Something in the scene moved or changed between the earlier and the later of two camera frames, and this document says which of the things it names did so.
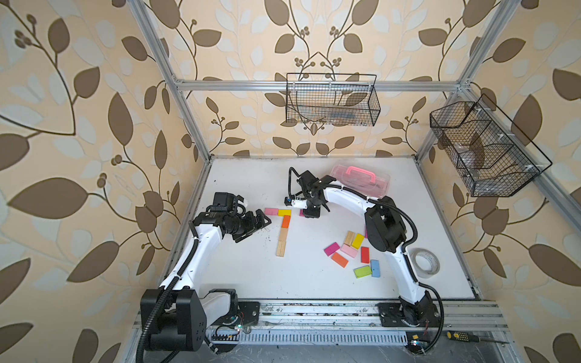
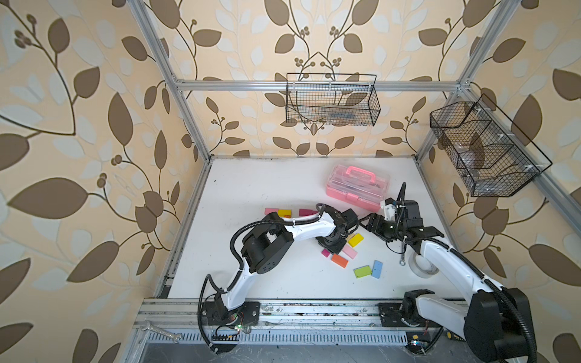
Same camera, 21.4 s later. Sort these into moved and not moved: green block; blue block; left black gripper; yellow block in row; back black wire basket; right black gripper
Moved: left black gripper; right black gripper
Not moved: green block; yellow block in row; back black wire basket; blue block
